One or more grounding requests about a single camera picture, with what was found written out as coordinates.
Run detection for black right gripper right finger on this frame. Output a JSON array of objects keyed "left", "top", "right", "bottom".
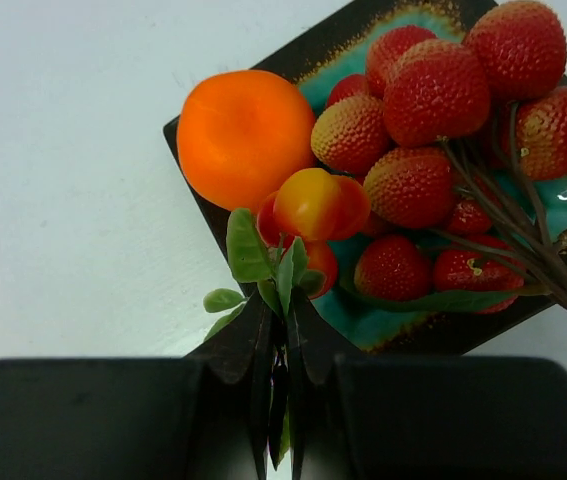
[{"left": 286, "top": 289, "right": 567, "bottom": 479}]

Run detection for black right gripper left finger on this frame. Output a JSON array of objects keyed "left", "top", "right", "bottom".
[{"left": 0, "top": 296, "right": 273, "bottom": 479}]

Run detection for orange fake fruit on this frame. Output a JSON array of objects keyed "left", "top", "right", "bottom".
[{"left": 176, "top": 69, "right": 315, "bottom": 211}]

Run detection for small cherry sprig with leaves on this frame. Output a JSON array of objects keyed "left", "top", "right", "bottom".
[{"left": 225, "top": 168, "right": 370, "bottom": 479}]

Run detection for red fake berry cluster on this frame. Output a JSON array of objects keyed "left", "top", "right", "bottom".
[{"left": 311, "top": 1, "right": 567, "bottom": 315}]

